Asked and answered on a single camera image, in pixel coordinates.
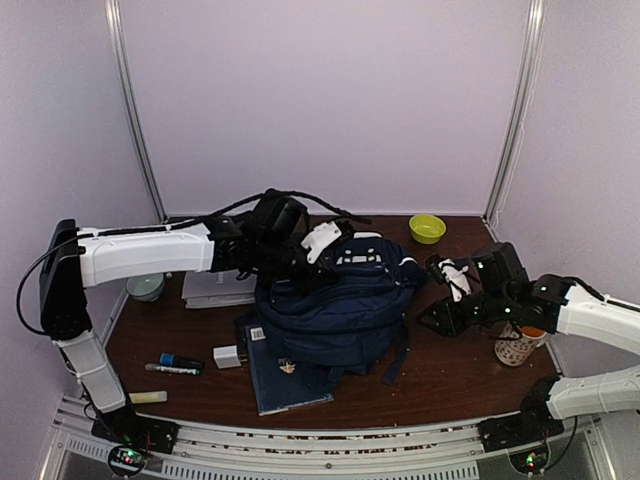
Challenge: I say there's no dark blue notebook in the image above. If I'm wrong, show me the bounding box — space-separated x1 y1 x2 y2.
244 322 333 416

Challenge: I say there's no right aluminium frame post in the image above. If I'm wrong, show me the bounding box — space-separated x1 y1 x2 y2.
483 0 546 231

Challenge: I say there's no pale green ceramic bowl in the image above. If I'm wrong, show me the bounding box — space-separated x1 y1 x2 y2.
125 274 165 302

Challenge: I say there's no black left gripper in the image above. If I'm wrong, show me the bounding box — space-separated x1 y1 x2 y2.
255 234 339 297

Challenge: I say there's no white marker pen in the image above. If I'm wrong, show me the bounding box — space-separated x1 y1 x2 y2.
144 363 201 376

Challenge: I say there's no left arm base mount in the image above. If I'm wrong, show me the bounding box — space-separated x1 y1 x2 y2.
90 400 179 454

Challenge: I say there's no grey hardcover book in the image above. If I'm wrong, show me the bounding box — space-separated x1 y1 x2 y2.
181 271 256 309

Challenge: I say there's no white power adapter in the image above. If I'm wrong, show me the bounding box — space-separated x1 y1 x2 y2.
212 344 248 370

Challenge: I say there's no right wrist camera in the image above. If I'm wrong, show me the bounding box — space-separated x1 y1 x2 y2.
425 254 472 303

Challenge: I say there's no aluminium frame post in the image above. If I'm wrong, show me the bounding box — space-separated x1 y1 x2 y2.
105 0 167 223
483 0 546 231

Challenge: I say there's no front aluminium rail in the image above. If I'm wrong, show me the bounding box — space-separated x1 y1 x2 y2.
44 394 616 480

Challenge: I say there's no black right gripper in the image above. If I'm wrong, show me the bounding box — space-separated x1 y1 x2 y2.
415 289 513 339

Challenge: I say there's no patterned mug orange inside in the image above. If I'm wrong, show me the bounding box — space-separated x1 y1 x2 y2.
494 323 548 367

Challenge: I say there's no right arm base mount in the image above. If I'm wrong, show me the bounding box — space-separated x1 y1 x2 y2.
478 376 564 453

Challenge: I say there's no left aluminium frame post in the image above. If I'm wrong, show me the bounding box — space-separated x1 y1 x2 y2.
105 0 167 223

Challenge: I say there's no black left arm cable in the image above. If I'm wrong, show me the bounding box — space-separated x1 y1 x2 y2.
14 187 374 336

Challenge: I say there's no navy blue student backpack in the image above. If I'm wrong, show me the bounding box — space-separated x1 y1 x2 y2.
255 232 428 394

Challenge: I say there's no lime green bowl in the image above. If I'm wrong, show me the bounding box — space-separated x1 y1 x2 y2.
409 215 447 245

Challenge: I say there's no pale yellow eraser stick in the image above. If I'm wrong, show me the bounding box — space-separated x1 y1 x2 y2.
129 391 168 404

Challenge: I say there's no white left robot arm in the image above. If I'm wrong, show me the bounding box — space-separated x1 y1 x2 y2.
39 214 347 444

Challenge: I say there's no blue cap black marker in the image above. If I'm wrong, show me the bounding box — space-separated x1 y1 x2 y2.
159 353 205 370

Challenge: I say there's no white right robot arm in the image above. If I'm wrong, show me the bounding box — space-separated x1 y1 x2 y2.
418 242 639 442

